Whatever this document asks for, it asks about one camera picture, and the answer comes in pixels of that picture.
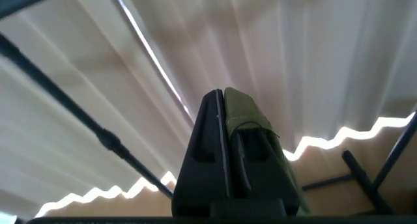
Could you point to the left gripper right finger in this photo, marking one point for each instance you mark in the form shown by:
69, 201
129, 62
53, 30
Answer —
264, 185

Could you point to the green long-sleeved shirt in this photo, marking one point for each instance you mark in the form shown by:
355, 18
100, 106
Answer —
241, 108

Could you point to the black clothes rack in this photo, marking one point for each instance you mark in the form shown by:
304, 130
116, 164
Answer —
107, 141

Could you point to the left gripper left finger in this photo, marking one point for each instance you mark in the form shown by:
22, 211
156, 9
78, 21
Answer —
202, 172

